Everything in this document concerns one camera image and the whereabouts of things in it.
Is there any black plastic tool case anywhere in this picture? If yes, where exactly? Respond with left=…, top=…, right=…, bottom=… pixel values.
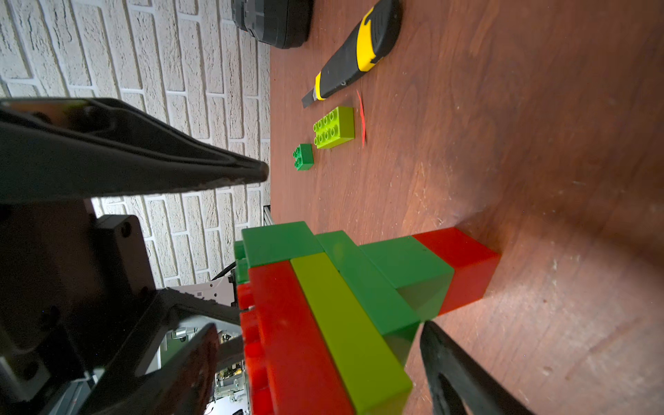
left=231, top=0, right=313, bottom=49

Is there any yellow black utility knife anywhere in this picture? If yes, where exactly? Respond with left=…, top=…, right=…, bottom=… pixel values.
left=302, top=0, right=402, bottom=108

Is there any red long lego brick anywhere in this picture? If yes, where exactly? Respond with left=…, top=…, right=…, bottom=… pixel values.
left=238, top=261, right=356, bottom=414

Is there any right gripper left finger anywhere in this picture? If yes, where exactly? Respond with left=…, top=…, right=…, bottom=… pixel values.
left=81, top=323, right=219, bottom=414

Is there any dark green long lego brick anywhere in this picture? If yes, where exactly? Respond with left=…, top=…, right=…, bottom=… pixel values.
left=232, top=220, right=422, bottom=364

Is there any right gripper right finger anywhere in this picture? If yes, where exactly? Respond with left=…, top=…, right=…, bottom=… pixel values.
left=419, top=321, right=531, bottom=414

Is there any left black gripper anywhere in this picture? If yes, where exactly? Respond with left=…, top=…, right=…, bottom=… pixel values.
left=1, top=97, right=269, bottom=414

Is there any lime green long lego brick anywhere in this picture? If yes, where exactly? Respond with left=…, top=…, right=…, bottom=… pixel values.
left=313, top=107, right=356, bottom=150

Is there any small red lego brick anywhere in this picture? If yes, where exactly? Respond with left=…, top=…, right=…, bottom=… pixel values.
left=414, top=228, right=501, bottom=316

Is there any green square lego brick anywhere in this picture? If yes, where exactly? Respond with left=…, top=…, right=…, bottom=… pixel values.
left=292, top=144, right=315, bottom=171
left=361, top=236, right=454, bottom=321

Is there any red paper scrap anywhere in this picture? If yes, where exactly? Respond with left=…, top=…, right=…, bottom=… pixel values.
left=356, top=90, right=367, bottom=148

